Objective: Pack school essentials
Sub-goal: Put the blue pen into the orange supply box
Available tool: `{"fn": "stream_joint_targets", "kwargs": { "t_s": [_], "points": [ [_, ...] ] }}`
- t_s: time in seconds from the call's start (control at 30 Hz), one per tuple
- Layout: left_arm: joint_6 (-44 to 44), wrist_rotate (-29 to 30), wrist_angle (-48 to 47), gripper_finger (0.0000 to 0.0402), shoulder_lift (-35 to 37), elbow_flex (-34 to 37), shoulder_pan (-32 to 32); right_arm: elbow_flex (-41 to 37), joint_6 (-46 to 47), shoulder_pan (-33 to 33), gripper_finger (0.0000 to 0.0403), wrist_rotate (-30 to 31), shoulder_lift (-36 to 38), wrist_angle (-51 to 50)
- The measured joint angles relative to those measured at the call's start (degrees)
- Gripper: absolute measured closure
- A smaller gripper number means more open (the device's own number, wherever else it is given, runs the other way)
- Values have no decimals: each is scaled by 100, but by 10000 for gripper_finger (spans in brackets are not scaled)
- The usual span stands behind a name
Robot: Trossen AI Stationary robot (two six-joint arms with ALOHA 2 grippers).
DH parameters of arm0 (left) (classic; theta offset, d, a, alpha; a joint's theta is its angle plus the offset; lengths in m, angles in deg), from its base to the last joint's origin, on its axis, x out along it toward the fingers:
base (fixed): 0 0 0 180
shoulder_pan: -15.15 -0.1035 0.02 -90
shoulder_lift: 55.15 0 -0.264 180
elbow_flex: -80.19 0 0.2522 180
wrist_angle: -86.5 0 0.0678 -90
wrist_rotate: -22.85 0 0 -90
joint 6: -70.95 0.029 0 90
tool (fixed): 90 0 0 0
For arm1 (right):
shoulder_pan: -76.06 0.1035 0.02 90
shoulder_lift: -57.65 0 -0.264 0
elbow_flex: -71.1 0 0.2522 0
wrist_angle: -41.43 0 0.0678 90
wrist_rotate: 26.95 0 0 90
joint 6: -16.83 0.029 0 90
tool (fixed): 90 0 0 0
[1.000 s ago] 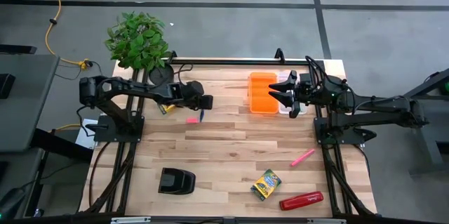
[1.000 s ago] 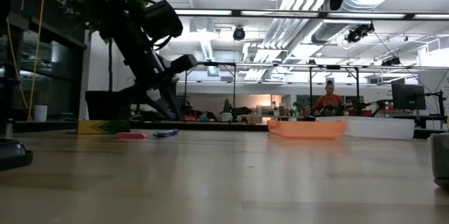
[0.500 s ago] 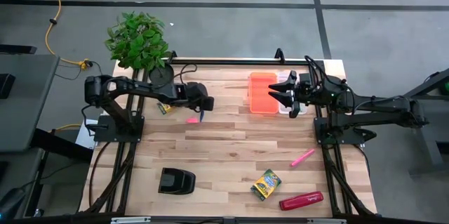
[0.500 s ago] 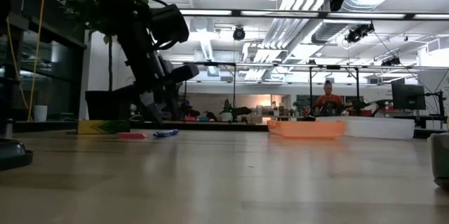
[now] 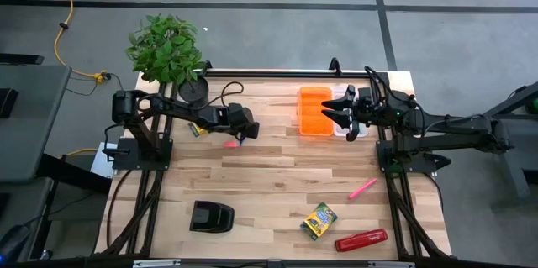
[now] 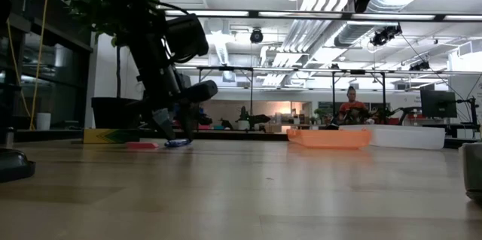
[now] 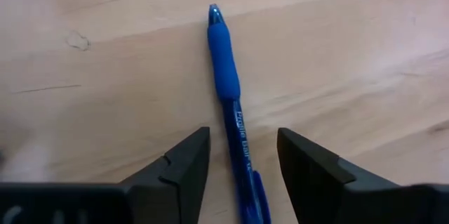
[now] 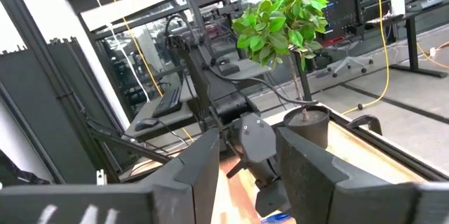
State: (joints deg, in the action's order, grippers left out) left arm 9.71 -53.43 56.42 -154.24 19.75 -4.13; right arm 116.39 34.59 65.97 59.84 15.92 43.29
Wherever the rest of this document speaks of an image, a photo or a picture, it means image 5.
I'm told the black table frame rail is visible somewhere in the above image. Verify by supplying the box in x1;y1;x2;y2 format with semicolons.
204;69;390;79
94;254;455;268

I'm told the black plant pot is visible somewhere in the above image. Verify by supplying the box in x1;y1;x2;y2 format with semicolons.
178;75;210;106

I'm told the black electric pencil sharpener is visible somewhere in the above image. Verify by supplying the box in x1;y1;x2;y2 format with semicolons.
188;199;236;234

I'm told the red stapler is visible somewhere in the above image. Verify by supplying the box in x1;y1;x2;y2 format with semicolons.
334;228;389;254

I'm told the orange pencil box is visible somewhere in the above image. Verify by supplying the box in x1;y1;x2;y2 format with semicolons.
298;86;336;137

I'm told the yellow power cord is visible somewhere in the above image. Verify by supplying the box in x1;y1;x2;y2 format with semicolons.
50;0;107;84
66;147;98;157

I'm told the grey metal stand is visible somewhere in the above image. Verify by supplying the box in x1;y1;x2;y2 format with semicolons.
483;81;538;202

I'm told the white box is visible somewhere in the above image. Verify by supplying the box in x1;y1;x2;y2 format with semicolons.
89;141;117;179

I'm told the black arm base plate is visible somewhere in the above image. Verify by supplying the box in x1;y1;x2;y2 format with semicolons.
376;139;453;176
112;137;174;171

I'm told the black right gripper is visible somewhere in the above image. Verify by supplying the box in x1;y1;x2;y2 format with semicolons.
321;85;390;142

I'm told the green leafy tree plant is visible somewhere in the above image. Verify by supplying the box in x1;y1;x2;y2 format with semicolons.
125;13;208;86

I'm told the yellow green crayon box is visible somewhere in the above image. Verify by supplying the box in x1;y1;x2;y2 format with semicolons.
299;201;339;242
187;121;209;139

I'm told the grey desk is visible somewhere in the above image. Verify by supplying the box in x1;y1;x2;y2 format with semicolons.
0;64;73;184

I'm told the long black arm cable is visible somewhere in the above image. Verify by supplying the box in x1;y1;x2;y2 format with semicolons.
363;65;396;105

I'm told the pink highlighter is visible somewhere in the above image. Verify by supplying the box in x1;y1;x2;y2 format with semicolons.
347;177;378;201

